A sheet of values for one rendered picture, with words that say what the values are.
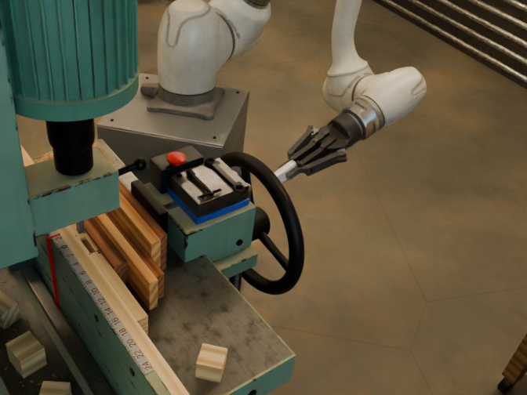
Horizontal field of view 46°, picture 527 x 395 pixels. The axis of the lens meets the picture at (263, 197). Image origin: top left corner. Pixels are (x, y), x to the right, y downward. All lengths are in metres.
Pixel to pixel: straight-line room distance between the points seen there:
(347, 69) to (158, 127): 0.50
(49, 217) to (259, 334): 0.33
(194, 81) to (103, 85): 0.91
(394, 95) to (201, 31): 0.51
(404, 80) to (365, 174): 1.37
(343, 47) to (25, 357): 1.01
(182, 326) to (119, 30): 0.41
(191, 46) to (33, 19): 0.94
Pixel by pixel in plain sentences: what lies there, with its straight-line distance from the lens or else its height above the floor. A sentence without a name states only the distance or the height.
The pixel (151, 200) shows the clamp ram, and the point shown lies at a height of 1.00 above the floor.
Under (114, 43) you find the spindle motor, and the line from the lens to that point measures 0.72.
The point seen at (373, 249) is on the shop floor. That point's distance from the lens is 2.42.
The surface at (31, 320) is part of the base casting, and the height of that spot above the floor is 0.80.
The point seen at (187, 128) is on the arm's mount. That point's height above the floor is 0.71.
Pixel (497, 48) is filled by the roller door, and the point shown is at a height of 0.13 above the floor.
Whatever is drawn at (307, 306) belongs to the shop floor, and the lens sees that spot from 2.15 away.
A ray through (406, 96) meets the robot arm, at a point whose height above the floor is 0.93.
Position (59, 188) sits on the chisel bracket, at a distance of 0.85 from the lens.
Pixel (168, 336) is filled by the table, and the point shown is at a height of 0.90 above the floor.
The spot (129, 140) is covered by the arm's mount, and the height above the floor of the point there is 0.68.
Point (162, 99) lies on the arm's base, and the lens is 1.70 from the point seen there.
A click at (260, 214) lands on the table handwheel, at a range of 1.17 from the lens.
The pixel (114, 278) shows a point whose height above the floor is 0.94.
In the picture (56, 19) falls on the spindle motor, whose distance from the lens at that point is 0.69.
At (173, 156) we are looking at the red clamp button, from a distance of 0.98.
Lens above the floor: 1.60
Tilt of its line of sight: 39 degrees down
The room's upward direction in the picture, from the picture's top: 9 degrees clockwise
